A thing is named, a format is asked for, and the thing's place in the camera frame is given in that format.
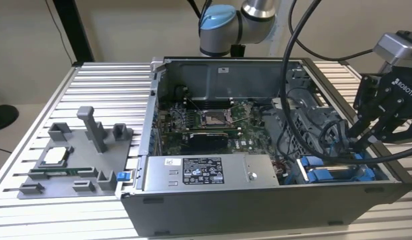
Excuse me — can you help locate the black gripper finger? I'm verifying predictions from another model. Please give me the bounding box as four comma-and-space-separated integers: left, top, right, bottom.
345, 104, 380, 144
354, 112, 407, 154

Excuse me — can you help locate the thin blue disk wire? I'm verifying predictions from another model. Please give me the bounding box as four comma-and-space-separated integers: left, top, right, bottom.
326, 138, 348, 157

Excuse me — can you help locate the grey metal disk bay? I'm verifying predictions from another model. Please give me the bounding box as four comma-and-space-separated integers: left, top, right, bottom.
262, 82, 392, 186

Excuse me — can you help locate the green motherboard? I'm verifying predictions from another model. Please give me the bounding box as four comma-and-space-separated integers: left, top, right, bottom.
156, 99, 283, 157

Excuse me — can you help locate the CPU socket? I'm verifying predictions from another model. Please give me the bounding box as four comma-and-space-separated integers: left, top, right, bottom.
198, 108, 233, 126

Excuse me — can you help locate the black graphics card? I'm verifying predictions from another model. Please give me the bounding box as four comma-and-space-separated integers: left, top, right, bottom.
182, 131, 229, 155

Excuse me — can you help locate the dark grey PC case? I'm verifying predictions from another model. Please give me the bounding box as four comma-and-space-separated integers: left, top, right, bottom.
113, 56, 412, 237

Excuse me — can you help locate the silver power supply unit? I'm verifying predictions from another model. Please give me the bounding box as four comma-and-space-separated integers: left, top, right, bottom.
142, 153, 279, 192

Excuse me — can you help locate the grey parts rack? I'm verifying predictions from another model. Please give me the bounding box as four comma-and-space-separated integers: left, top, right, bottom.
16, 106, 139, 201

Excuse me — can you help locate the silver CPU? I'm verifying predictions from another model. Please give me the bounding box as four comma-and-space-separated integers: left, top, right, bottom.
44, 147, 68, 165

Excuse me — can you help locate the black round stand base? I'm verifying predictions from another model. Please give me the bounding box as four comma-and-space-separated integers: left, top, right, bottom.
0, 104, 18, 132

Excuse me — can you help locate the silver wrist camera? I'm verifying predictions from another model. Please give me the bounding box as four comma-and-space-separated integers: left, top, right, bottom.
372, 30, 412, 68

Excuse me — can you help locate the red wire bundle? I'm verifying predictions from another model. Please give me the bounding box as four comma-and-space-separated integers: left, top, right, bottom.
271, 161, 290, 177

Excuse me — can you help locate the thick black cable hose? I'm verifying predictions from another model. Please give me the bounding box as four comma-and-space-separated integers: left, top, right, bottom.
279, 0, 412, 165

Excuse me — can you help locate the black camera cable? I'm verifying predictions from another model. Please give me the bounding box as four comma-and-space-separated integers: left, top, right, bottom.
290, 0, 374, 62

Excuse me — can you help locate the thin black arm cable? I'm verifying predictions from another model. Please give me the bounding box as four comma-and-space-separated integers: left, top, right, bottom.
186, 0, 213, 20

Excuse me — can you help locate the black metal post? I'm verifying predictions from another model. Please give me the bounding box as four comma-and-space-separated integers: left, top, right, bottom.
51, 0, 95, 63

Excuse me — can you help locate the thin black wall cable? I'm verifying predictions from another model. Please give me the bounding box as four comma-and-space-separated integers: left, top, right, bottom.
44, 0, 75, 67

